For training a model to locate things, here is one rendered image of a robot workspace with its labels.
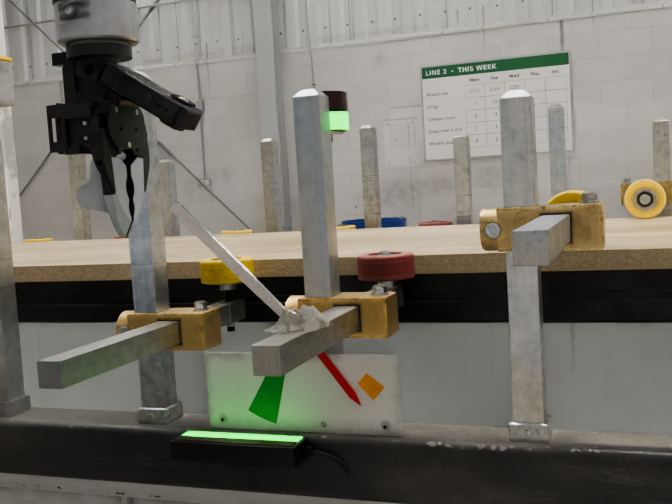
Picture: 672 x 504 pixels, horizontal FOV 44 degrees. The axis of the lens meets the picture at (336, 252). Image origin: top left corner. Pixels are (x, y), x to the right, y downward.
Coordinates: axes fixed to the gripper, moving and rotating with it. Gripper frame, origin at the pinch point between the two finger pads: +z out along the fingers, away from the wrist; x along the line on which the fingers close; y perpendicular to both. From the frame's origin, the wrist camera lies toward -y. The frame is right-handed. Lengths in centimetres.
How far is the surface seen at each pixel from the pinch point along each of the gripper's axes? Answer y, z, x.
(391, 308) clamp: -25.4, 12.2, -16.1
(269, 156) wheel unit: 37, -12, -124
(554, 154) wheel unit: -36, -7, -124
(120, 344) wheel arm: 3.1, 13.8, -0.9
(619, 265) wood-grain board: -52, 10, -35
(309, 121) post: -16.8, -11.0, -14.8
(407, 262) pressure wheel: -24.1, 8.0, -29.8
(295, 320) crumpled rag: -20.1, 10.6, 1.4
